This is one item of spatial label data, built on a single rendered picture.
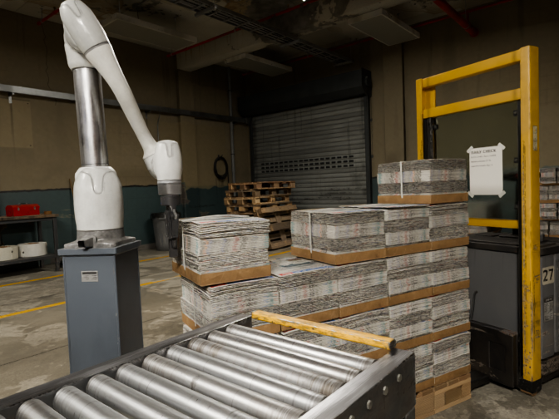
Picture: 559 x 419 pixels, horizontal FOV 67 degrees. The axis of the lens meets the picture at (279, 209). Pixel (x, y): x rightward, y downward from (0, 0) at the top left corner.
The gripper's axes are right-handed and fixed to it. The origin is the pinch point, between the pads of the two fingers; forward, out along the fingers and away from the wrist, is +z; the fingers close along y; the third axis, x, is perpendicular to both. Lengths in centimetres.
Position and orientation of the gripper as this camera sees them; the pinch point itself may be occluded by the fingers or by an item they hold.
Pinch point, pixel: (173, 248)
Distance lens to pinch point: 170.1
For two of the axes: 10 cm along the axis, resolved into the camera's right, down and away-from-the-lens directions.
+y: -5.0, -0.3, 8.7
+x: -8.7, 0.6, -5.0
